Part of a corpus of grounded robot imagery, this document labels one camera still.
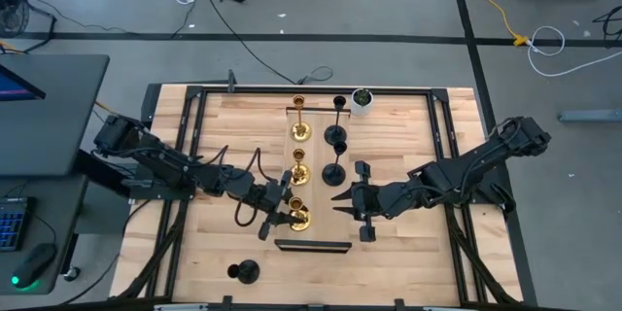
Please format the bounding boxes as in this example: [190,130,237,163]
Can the white floor cable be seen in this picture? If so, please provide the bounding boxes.
[526,25,622,79]

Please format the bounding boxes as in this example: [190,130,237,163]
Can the gold candlestick holder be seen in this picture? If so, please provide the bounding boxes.
[287,195,312,232]
[289,148,312,187]
[290,94,313,143]

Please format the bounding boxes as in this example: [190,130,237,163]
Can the thin yellow cable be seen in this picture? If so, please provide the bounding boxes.
[94,100,118,117]

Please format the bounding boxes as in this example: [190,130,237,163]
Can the black computer mouse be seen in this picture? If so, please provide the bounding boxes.
[11,242,58,290]

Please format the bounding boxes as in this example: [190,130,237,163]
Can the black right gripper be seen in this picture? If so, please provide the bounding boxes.
[330,160,390,243]

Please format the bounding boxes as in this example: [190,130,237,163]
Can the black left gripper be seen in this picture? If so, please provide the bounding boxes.
[245,170,295,242]

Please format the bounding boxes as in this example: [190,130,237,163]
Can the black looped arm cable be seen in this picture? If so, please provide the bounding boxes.
[208,144,266,184]
[233,197,259,228]

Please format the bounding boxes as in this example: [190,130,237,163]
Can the yellow extension cable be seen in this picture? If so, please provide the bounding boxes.
[474,0,530,48]

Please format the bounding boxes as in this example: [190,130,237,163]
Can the thin black fan cable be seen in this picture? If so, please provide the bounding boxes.
[22,0,143,40]

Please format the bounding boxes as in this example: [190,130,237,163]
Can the white pot with green plant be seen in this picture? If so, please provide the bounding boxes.
[350,87,375,118]

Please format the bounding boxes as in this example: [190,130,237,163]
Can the black floor fan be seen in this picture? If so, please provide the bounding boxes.
[0,0,31,40]

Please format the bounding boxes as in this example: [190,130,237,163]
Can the wooden riser shelf black legs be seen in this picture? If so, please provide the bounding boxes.
[274,106,354,254]

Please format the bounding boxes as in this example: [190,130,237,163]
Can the black aluminium table frame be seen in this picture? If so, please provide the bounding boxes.
[116,85,524,311]

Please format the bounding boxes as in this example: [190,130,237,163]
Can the long black floor cable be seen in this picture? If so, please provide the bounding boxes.
[192,0,334,86]

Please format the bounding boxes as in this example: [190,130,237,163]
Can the black candlestick holder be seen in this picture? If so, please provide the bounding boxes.
[226,259,261,286]
[324,95,349,146]
[321,140,349,188]

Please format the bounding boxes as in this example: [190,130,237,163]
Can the black tangled cable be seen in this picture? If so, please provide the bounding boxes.
[591,5,622,41]

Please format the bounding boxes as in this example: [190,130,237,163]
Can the grey metal bar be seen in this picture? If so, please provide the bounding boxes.
[558,109,622,123]

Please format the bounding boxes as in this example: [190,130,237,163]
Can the lit computer monitor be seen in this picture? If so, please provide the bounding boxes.
[0,62,48,103]

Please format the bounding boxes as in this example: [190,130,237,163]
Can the dark grey desk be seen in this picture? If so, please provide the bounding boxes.
[0,53,111,177]
[0,174,89,297]

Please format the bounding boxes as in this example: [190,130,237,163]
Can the backlit black keyboard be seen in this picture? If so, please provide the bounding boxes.
[0,196,38,253]

